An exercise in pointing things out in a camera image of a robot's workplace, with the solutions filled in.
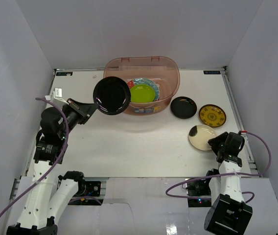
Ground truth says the cream floral plate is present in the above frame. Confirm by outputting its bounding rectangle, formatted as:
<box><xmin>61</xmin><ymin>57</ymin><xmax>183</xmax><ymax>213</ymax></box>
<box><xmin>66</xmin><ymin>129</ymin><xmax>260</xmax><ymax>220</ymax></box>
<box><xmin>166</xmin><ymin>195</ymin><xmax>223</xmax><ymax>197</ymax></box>
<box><xmin>188</xmin><ymin>124</ymin><xmax>217</xmax><ymax>151</ymax></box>

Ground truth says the black plate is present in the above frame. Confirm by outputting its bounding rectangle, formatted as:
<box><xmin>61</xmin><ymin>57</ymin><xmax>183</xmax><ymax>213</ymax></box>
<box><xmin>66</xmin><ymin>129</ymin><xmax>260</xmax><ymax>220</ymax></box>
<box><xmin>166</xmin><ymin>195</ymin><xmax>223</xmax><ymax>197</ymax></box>
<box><xmin>170</xmin><ymin>96</ymin><xmax>197</xmax><ymax>119</ymax></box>
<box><xmin>93</xmin><ymin>76</ymin><xmax>131</xmax><ymax>116</ymax></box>

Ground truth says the yellow patterned plate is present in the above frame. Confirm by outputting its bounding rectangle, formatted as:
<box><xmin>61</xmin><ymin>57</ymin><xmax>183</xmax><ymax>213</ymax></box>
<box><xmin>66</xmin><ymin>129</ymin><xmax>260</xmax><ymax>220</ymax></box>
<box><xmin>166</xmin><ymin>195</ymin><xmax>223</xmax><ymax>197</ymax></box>
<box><xmin>198</xmin><ymin>104</ymin><xmax>227</xmax><ymax>128</ymax></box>

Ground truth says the lime green plate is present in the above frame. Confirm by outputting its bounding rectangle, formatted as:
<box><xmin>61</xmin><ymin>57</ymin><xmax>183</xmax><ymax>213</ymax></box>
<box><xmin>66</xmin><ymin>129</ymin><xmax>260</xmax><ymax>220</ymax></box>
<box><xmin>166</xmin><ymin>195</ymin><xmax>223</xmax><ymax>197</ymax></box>
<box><xmin>130</xmin><ymin>84</ymin><xmax>155</xmax><ymax>103</ymax></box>

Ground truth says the red and teal floral plate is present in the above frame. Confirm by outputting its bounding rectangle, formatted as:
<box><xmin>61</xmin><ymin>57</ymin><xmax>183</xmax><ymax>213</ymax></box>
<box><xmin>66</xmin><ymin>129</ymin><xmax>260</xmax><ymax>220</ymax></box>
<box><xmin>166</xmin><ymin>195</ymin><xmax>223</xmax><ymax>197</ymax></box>
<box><xmin>127</xmin><ymin>78</ymin><xmax>160</xmax><ymax>102</ymax></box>

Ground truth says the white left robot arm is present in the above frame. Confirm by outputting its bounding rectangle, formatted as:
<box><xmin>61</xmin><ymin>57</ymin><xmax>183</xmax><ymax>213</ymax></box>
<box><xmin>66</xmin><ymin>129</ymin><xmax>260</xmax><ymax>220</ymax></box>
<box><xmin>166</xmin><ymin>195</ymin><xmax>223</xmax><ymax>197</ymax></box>
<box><xmin>6</xmin><ymin>98</ymin><xmax>98</xmax><ymax>235</ymax></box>

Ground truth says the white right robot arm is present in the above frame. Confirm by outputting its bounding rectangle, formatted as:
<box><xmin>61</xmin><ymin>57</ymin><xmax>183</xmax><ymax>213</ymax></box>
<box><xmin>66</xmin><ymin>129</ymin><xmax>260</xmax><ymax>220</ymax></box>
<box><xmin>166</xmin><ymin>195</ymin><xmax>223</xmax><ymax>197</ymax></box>
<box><xmin>203</xmin><ymin>132</ymin><xmax>253</xmax><ymax>235</ymax></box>

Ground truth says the transparent pink plastic bin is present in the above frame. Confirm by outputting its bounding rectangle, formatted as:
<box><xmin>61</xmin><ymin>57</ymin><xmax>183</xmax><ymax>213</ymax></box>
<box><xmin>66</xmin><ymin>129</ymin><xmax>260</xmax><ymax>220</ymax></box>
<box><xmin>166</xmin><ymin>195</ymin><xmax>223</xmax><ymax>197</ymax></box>
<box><xmin>103</xmin><ymin>56</ymin><xmax>180</xmax><ymax>116</ymax></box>

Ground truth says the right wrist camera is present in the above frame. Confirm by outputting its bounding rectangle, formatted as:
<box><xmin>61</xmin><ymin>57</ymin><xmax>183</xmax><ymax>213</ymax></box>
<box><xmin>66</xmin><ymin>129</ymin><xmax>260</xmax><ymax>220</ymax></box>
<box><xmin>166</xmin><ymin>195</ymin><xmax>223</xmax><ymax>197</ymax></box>
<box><xmin>238</xmin><ymin>130</ymin><xmax>247</xmax><ymax>135</ymax></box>

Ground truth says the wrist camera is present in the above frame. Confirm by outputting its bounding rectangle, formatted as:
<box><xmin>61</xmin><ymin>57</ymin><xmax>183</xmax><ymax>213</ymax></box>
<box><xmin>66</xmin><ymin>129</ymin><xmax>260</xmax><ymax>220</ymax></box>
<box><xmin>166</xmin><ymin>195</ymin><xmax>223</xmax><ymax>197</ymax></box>
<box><xmin>45</xmin><ymin>88</ymin><xmax>68</xmax><ymax>106</ymax></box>
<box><xmin>238</xmin><ymin>130</ymin><xmax>247</xmax><ymax>135</ymax></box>

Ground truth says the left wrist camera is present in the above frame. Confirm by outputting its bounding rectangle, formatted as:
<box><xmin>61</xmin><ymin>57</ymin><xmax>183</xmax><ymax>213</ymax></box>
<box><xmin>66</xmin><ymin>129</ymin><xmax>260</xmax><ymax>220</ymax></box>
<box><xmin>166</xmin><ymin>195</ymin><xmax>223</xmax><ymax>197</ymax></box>
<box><xmin>45</xmin><ymin>88</ymin><xmax>68</xmax><ymax>106</ymax></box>

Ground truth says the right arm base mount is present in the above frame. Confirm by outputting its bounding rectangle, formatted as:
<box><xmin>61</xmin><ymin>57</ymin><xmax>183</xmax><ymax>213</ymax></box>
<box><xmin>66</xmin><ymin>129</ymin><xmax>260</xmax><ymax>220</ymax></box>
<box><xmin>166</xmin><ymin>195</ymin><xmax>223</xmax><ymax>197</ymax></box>
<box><xmin>182</xmin><ymin>179</ymin><xmax>211</xmax><ymax>208</ymax></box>

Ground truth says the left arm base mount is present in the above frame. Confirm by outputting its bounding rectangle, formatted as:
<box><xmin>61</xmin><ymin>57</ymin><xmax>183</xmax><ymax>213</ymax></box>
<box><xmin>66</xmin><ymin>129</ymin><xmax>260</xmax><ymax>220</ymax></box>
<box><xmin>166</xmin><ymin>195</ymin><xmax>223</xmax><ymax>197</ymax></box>
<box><xmin>69</xmin><ymin>181</ymin><xmax>104</xmax><ymax>206</ymax></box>

